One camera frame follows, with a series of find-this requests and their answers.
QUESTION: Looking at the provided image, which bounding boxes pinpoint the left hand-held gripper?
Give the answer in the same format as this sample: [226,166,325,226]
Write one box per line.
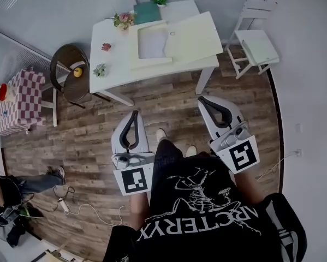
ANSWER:
[111,110,155,195]

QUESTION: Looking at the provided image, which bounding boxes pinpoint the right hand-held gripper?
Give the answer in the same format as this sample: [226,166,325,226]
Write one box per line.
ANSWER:
[197,95,260,175]

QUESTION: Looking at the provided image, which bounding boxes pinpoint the white sheet of paper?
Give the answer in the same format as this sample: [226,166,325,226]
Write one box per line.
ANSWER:
[139,31,168,59]

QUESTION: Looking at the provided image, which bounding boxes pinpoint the person's right forearm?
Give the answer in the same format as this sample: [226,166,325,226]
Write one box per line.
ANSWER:
[232,170,265,206]

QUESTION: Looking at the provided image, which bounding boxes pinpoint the person's left forearm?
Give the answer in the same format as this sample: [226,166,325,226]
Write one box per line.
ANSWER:
[128,192,153,230]

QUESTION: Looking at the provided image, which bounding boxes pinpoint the person's left white shoe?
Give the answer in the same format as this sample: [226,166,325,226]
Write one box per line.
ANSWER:
[156,128,168,143]

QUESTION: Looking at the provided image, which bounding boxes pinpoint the person's black trousers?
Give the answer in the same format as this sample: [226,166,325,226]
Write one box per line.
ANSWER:
[153,139,185,174]

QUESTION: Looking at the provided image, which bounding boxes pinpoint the small green succulent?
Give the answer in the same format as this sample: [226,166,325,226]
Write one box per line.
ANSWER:
[93,63,107,78]

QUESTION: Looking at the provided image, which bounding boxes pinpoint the white table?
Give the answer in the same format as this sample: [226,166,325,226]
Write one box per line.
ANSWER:
[88,0,224,106]

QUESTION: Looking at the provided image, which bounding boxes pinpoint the brown wicker chair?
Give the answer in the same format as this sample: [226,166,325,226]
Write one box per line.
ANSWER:
[49,43,89,109]

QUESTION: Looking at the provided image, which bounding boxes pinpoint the white stool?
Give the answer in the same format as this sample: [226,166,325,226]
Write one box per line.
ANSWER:
[40,87,58,127]

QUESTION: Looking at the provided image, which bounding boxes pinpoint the cream open file box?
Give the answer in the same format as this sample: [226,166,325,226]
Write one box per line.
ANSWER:
[128,11,224,71]

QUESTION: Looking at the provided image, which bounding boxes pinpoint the white power strip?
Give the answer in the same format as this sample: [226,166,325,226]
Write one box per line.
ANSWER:
[58,197,70,216]

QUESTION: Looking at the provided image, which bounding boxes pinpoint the person's black printed t-shirt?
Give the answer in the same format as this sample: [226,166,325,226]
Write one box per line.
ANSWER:
[102,153,308,262]

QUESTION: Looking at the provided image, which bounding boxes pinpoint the white wooden chair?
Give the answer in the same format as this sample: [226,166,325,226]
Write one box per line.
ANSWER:
[224,0,280,80]

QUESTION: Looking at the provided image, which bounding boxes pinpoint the checkered tablecloth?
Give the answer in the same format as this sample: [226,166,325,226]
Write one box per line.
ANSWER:
[0,68,47,136]

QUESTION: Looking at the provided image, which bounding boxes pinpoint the pink flower bouquet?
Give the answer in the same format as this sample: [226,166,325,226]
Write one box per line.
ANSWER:
[104,11,137,32]

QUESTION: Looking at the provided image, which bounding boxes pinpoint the green book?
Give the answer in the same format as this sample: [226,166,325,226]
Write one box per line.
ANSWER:
[133,2,163,26]

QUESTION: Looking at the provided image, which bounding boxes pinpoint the white wall socket cable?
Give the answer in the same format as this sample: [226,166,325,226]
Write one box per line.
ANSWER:
[255,151,299,182]

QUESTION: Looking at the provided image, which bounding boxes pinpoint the black cable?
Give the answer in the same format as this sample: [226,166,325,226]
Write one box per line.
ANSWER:
[52,184,75,201]

